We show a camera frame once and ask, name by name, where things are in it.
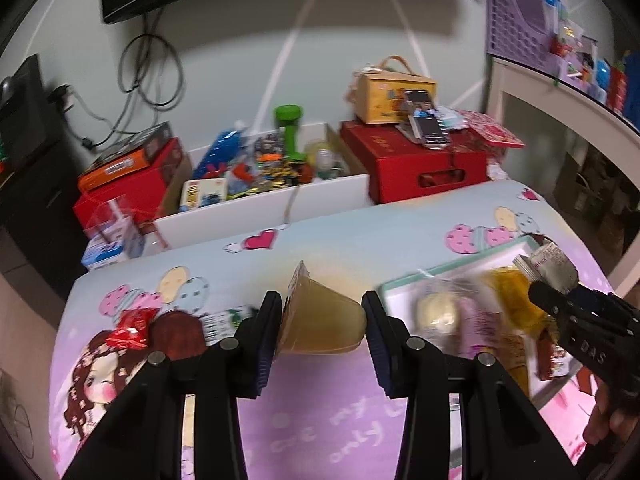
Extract orange snack packet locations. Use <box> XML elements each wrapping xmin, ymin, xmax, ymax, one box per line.
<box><xmin>500</xmin><ymin>332</ymin><xmax>533</xmax><ymax>396</ymax></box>

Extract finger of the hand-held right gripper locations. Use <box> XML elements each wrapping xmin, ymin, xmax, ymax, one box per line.
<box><xmin>529</xmin><ymin>280</ymin><xmax>577</xmax><ymax>317</ymax></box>

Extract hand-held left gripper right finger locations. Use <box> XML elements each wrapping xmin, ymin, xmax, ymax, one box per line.
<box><xmin>361</xmin><ymin>290</ymin><xmax>583</xmax><ymax>480</ymax></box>

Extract black monitor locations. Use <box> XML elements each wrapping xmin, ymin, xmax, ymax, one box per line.
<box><xmin>0</xmin><ymin>54</ymin><xmax>63</xmax><ymax>171</ymax></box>

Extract yellow box with handle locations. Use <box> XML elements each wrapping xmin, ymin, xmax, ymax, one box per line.
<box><xmin>345</xmin><ymin>55</ymin><xmax>438</xmax><ymax>126</ymax></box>

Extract white tray teal rim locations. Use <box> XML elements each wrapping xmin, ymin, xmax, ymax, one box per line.
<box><xmin>377</xmin><ymin>235</ymin><xmax>596</xmax><ymax>406</ymax></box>

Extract printed cartoon blanket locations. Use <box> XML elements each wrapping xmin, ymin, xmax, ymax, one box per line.
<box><xmin>47</xmin><ymin>177</ymin><xmax>616</xmax><ymax>480</ymax></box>

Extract red patterned gift bag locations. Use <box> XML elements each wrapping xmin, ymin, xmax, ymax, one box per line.
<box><xmin>452</xmin><ymin>109</ymin><xmax>526</xmax><ymax>151</ymax></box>

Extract yellow jelly cup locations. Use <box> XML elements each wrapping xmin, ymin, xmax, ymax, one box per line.
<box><xmin>276</xmin><ymin>260</ymin><xmax>368</xmax><ymax>356</ymax></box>

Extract person's right hand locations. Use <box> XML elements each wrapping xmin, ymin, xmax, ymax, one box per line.
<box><xmin>582</xmin><ymin>385</ymin><xmax>640</xmax><ymax>456</ymax></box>

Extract large red box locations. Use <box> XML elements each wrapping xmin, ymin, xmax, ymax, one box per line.
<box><xmin>340</xmin><ymin>120</ymin><xmax>491</xmax><ymax>206</ymax></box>

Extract black wall plug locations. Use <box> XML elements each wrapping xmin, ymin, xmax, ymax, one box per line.
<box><xmin>50</xmin><ymin>84</ymin><xmax>76</xmax><ymax>111</ymax></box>

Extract red cardboard box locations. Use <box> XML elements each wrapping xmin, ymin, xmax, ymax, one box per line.
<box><xmin>72</xmin><ymin>137</ymin><xmax>183</xmax><ymax>231</ymax></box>

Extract green white snack packet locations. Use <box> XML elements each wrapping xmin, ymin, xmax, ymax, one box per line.
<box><xmin>202</xmin><ymin>305</ymin><xmax>258</xmax><ymax>346</ymax></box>

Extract black cabinet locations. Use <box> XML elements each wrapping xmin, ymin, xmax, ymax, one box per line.
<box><xmin>0</xmin><ymin>125</ymin><xmax>91</xmax><ymax>301</ymax></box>

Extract orange black flat box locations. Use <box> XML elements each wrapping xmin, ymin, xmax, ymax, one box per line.
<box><xmin>77</xmin><ymin>121</ymin><xmax>173</xmax><ymax>193</ymax></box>

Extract black cables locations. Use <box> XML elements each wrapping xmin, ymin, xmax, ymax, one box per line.
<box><xmin>65</xmin><ymin>10</ymin><xmax>186</xmax><ymax>151</ymax></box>

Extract round yellow cake clear wrapper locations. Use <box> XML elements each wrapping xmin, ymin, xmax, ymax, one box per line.
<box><xmin>412</xmin><ymin>280</ymin><xmax>481</xmax><ymax>341</ymax></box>

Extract yellow dried fruit packet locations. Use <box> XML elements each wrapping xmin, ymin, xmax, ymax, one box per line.
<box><xmin>482</xmin><ymin>267</ymin><xmax>556</xmax><ymax>341</ymax></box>

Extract silver snack packet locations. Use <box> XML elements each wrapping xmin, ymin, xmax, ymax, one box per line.
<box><xmin>512</xmin><ymin>241</ymin><xmax>581</xmax><ymax>295</ymax></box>

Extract black patterned toy packet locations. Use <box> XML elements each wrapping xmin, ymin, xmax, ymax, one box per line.
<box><xmin>250</xmin><ymin>132</ymin><xmax>301</xmax><ymax>191</ymax></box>

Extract white storage box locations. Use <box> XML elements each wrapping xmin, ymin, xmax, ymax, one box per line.
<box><xmin>152</xmin><ymin>122</ymin><xmax>373</xmax><ymax>251</ymax></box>

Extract small red box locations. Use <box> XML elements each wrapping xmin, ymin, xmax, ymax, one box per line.
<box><xmin>607</xmin><ymin>65</ymin><xmax>631</xmax><ymax>111</ymax></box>

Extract purple snack packet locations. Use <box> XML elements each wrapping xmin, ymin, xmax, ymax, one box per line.
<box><xmin>457</xmin><ymin>295</ymin><xmax>506</xmax><ymax>356</ymax></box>

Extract red foil candy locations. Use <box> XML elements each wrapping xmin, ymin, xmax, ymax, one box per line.
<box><xmin>104</xmin><ymin>307</ymin><xmax>161</xmax><ymax>351</ymax></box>

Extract clear plastic box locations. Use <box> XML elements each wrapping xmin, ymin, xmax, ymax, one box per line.
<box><xmin>84</xmin><ymin>195</ymin><xmax>138</xmax><ymax>241</ymax></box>

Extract yellow white small box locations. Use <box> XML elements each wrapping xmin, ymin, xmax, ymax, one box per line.
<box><xmin>179</xmin><ymin>177</ymin><xmax>228</xmax><ymax>211</ymax></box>

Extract purple plastic basket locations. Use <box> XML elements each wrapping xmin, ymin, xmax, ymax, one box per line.
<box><xmin>485</xmin><ymin>0</ymin><xmax>566</xmax><ymax>68</ymax></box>

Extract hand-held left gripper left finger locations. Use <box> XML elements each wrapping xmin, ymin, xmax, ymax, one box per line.
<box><xmin>62</xmin><ymin>290</ymin><xmax>283</xmax><ymax>480</ymax></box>

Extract blue white milk carton pack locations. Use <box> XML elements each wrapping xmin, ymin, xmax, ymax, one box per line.
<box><xmin>81</xmin><ymin>210</ymin><xmax>146</xmax><ymax>271</ymax></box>

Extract blue snack bag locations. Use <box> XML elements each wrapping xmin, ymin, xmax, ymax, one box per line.
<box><xmin>192</xmin><ymin>120</ymin><xmax>251</xmax><ymax>181</ymax></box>

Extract dark red candy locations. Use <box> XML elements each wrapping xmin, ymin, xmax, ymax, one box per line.
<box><xmin>535</xmin><ymin>332</ymin><xmax>573</xmax><ymax>381</ymax></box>

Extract green dumbbell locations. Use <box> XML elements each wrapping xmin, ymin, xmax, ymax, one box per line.
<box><xmin>273</xmin><ymin>104</ymin><xmax>313</xmax><ymax>163</ymax></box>

